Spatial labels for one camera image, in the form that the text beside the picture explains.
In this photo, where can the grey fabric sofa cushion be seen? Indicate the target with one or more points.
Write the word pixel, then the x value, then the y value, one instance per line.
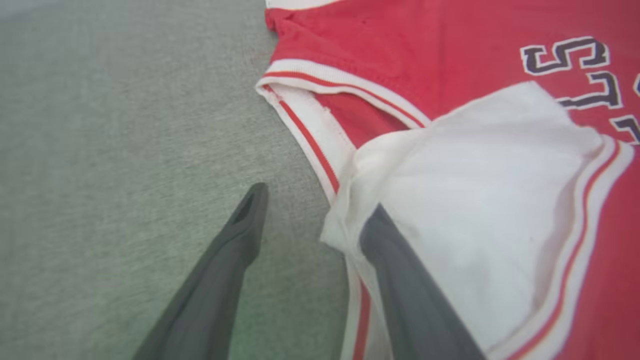
pixel 125 125

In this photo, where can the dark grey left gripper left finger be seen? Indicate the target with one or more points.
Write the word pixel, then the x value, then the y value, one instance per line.
pixel 215 285

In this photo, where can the red and white jersey garment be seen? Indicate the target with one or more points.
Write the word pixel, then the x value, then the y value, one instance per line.
pixel 400 50

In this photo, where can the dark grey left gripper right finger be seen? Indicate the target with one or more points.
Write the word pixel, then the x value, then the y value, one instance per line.
pixel 410 305

